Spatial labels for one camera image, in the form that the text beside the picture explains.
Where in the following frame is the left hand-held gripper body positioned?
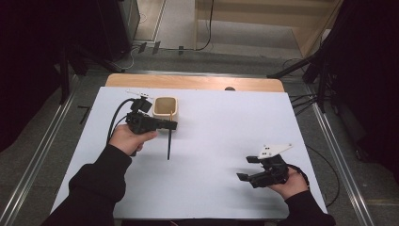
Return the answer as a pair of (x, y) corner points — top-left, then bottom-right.
(124, 89), (165, 135)

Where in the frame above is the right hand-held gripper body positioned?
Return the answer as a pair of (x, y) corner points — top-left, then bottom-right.
(249, 143), (295, 189)

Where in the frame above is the beige square pen holder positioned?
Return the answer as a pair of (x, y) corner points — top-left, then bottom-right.
(152, 96), (180, 123)

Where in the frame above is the dark pencil with orange end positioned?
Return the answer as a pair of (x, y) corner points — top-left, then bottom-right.
(167, 110), (174, 161)

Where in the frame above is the person's left hand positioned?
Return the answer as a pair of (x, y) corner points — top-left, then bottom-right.
(107, 123), (159, 157)

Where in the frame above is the person's right hand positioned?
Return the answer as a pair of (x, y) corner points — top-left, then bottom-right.
(267, 166), (311, 201)

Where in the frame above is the white table mat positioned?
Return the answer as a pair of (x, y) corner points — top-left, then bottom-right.
(50, 87), (328, 220)

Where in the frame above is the wooden table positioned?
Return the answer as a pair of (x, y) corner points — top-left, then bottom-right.
(104, 73), (286, 93)

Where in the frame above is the dark cabinet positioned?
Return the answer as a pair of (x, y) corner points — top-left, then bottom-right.
(95, 0), (141, 63)

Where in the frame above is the black metal stand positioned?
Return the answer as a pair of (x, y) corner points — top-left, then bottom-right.
(266, 37), (338, 115)
(55, 41), (126, 105)

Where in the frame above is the light wooden shelf unit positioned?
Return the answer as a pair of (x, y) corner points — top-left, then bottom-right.
(193, 0), (343, 59)

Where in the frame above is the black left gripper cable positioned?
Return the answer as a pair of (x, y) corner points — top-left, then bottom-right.
(105, 97), (139, 144)

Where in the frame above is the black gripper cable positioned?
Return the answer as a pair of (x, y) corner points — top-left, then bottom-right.
(105, 97), (139, 144)
(286, 163), (311, 188)

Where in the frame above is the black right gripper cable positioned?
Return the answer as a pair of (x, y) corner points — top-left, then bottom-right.
(286, 163), (311, 188)

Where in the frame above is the white floor cable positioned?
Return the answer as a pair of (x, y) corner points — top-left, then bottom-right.
(112, 44), (141, 72)

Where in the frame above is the black angled floor bracket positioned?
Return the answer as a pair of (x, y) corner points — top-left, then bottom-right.
(77, 105), (92, 125)

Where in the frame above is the thin black floor cable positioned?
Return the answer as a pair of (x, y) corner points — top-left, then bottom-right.
(305, 144), (342, 209)

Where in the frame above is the metal floor rail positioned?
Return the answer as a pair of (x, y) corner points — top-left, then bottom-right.
(0, 74), (79, 226)
(305, 86), (375, 226)

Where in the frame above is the bundle of black floor cables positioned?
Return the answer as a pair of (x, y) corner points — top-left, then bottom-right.
(288, 92), (319, 117)

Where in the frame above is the black hanging cable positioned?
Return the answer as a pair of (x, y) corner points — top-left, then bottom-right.
(195, 0), (215, 52)

